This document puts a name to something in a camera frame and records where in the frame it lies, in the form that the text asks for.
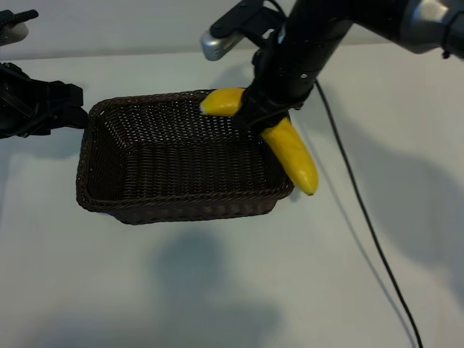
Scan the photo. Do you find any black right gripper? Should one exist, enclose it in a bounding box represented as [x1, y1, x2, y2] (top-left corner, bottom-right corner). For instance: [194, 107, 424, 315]
[233, 25, 345, 134]

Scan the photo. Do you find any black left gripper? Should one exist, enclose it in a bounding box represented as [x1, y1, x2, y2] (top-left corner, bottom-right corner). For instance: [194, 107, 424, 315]
[0, 62, 89, 138]

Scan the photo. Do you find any yellow banana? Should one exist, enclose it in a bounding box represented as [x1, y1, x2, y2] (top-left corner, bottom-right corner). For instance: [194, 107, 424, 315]
[200, 86, 320, 196]

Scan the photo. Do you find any dark brown woven basket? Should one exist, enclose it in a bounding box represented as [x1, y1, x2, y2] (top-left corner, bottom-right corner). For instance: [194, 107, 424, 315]
[75, 88, 297, 225]

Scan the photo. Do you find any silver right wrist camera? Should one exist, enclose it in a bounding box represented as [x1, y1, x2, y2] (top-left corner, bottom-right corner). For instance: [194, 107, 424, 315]
[200, 0, 286, 62]

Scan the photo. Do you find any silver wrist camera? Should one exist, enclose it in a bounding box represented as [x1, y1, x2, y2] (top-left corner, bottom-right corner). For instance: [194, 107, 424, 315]
[0, 22, 29, 45]
[200, 0, 286, 62]

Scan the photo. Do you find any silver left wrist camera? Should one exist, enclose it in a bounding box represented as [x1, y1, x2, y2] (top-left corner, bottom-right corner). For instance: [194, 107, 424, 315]
[0, 22, 29, 45]

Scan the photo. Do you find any black knurled cable plug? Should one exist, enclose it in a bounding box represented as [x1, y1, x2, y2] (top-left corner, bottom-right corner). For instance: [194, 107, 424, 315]
[0, 9, 39, 25]

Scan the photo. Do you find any thin black hanging cable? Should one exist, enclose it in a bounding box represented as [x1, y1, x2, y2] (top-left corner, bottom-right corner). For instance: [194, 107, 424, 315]
[313, 79, 424, 348]

